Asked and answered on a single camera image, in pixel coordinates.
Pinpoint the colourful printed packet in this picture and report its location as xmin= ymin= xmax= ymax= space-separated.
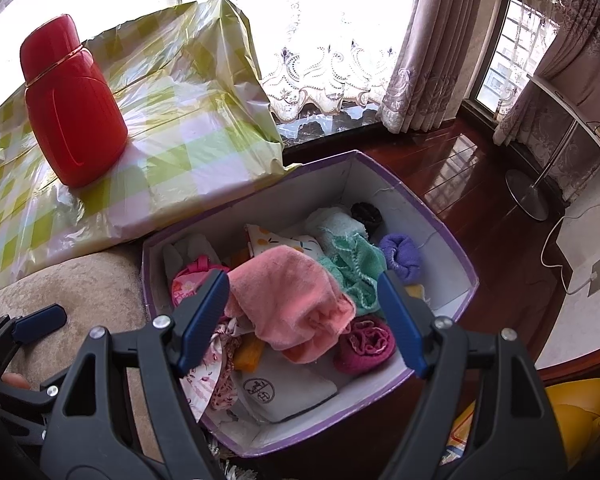
xmin=437 ymin=400 xmax=481 ymax=466

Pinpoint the white purple cardboard box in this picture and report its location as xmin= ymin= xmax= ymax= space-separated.
xmin=141 ymin=149 xmax=480 ymax=458

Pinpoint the white lace curtain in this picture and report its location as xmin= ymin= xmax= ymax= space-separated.
xmin=260 ymin=0 xmax=416 ymax=123

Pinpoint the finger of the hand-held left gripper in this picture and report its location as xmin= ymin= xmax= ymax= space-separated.
xmin=0 ymin=304 xmax=67 ymax=376
xmin=0 ymin=379 xmax=63 ymax=413

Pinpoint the red thermos bottle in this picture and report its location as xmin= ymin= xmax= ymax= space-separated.
xmin=19 ymin=14 xmax=129 ymax=189

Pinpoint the dark framed window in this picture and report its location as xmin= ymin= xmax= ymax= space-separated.
xmin=467 ymin=0 xmax=573 ymax=116

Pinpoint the green knitted sock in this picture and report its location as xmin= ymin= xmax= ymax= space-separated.
xmin=316 ymin=234 xmax=388 ymax=317

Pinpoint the fruit print pillow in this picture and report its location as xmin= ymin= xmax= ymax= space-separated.
xmin=244 ymin=222 xmax=326 ymax=261

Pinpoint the orange drawstring bag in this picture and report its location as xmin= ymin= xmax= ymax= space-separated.
xmin=231 ymin=332 xmax=266 ymax=373

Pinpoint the magenta knitted sock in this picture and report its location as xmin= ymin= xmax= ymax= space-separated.
xmin=334 ymin=316 xmax=397 ymax=377

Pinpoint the white pouch with logo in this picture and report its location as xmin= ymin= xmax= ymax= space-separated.
xmin=230 ymin=350 xmax=353 ymax=423

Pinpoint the pink floral white cloth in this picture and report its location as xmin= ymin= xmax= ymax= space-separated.
xmin=180 ymin=317 xmax=243 ymax=423

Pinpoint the grey floor socket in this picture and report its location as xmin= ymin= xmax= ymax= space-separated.
xmin=585 ymin=257 xmax=600 ymax=296

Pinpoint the pink embroidered curtain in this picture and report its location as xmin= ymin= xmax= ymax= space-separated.
xmin=377 ymin=0 xmax=511 ymax=135
xmin=492 ymin=0 xmax=600 ymax=201

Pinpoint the white cable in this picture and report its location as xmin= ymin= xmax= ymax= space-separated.
xmin=540 ymin=212 xmax=598 ymax=296

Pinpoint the pink towel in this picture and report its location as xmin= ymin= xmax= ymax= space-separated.
xmin=225 ymin=246 xmax=356 ymax=365

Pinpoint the pale green towel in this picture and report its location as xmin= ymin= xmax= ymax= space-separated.
xmin=305 ymin=206 xmax=368 ymax=256

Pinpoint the beige plush stool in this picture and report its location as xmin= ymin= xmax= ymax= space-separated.
xmin=0 ymin=249 xmax=153 ymax=466

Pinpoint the black scrunchie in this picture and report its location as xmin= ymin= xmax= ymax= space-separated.
xmin=350 ymin=201 xmax=385 ymax=235

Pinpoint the purple knitted sock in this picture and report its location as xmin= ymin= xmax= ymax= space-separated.
xmin=378 ymin=232 xmax=423 ymax=286

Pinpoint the white table with metal stand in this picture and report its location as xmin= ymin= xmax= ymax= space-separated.
xmin=505 ymin=72 xmax=600 ymax=221

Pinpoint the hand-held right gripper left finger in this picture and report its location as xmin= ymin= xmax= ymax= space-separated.
xmin=40 ymin=268 xmax=231 ymax=480

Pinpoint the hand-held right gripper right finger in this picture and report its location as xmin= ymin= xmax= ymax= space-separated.
xmin=377 ymin=270 xmax=568 ymax=480

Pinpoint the yellow cushion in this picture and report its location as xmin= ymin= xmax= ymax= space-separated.
xmin=545 ymin=377 xmax=600 ymax=468

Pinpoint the green checked plastic tablecloth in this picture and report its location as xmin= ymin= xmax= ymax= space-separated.
xmin=0 ymin=0 xmax=303 ymax=301

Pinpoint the pink printed pouch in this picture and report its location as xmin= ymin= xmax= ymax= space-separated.
xmin=170 ymin=255 xmax=221 ymax=308

